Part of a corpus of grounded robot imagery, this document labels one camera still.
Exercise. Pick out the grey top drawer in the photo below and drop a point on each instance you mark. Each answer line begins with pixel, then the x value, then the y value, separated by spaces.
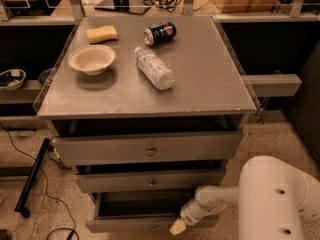
pixel 147 148

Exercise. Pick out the yellow sponge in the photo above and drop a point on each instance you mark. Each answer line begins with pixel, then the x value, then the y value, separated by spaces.
pixel 102 34

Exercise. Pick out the grey middle drawer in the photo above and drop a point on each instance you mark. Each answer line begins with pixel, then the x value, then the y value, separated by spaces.
pixel 152 180

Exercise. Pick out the clear plastic water bottle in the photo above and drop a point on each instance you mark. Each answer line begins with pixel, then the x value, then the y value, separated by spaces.
pixel 158 73

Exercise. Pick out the grey bottom drawer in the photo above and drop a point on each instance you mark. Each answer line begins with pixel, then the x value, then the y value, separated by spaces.
pixel 132 211

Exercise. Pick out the white bowl with items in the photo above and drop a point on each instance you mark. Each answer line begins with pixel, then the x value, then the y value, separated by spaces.
pixel 12 79

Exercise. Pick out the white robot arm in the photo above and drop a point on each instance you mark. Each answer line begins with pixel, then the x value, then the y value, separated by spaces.
pixel 271 198

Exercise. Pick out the grey metal beam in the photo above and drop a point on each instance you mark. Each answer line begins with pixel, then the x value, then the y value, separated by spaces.
pixel 273 85

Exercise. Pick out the black bar on floor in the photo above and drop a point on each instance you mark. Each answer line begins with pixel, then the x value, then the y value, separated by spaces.
pixel 21 203

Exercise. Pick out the black monitor stand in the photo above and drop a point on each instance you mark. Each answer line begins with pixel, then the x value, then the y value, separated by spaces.
pixel 136 7

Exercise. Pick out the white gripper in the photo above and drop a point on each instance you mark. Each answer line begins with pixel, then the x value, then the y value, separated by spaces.
pixel 189 215

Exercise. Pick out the grey drawer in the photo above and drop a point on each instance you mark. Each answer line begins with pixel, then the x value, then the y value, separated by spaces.
pixel 152 180
pixel 147 148
pixel 132 211

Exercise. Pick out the beige paper bowl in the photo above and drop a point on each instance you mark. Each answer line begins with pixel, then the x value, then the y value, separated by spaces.
pixel 92 59

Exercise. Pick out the blue pepsi can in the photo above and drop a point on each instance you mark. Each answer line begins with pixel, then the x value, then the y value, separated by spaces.
pixel 159 33

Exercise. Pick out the grey drawer cabinet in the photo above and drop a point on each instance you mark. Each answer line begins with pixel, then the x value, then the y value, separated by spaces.
pixel 208 93

